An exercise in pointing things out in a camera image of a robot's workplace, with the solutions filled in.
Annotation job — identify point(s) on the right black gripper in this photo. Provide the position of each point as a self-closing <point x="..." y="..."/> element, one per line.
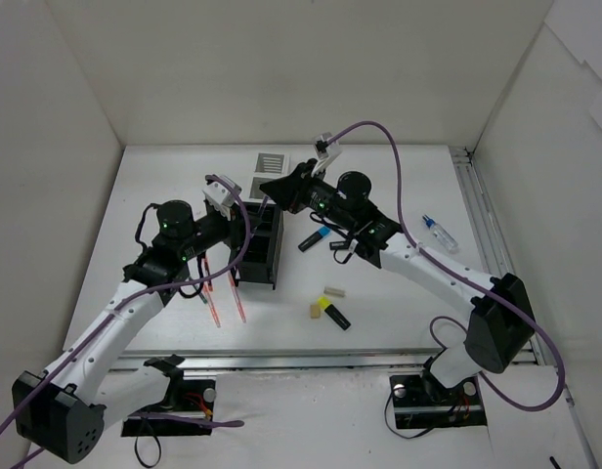
<point x="295" y="191"/>

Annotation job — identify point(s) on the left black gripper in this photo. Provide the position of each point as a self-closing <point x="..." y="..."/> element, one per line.
<point x="237" y="225"/>

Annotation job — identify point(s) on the purple gel pen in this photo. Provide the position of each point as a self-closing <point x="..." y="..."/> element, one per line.
<point x="263" y="206"/>

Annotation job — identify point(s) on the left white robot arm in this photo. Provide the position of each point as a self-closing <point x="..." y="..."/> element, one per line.
<point x="66" y="408"/>

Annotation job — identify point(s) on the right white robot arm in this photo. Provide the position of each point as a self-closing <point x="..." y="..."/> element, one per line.
<point x="497" y="309"/>

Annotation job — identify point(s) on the white two-slot container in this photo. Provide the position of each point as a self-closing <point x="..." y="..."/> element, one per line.
<point x="268" y="166"/>

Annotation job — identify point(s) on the blue cap highlighter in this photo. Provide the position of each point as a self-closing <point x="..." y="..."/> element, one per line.
<point x="314" y="238"/>

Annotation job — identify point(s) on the black two-slot container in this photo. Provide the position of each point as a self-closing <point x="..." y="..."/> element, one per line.
<point x="260" y="264"/>

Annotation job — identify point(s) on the green cap highlighter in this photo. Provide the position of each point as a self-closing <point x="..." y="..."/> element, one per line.
<point x="339" y="245"/>

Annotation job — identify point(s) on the long beige eraser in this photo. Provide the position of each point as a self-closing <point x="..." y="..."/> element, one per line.
<point x="335" y="292"/>

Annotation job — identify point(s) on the yellow cap highlighter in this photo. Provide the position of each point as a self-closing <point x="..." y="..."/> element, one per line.
<point x="330" y="309"/>

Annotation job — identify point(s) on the small tan eraser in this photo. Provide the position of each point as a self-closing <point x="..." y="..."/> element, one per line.
<point x="315" y="311"/>

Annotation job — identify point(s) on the clear blue-tip glue bottle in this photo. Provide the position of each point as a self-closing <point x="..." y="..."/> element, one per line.
<point x="441" y="234"/>

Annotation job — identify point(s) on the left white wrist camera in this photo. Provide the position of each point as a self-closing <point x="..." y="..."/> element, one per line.
<point x="220" y="192"/>

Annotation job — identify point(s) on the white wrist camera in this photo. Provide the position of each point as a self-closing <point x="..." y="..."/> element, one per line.
<point x="220" y="192"/>
<point x="326" y="152"/>

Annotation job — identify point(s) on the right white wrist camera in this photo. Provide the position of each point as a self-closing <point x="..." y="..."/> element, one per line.
<point x="326" y="152"/>

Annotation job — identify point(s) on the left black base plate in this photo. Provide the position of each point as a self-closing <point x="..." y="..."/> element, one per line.
<point x="195" y="399"/>

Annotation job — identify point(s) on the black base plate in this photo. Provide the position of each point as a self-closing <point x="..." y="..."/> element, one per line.
<point x="416" y="407"/>
<point x="195" y="399"/>

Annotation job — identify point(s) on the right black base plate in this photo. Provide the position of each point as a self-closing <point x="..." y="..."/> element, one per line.
<point x="416" y="407"/>

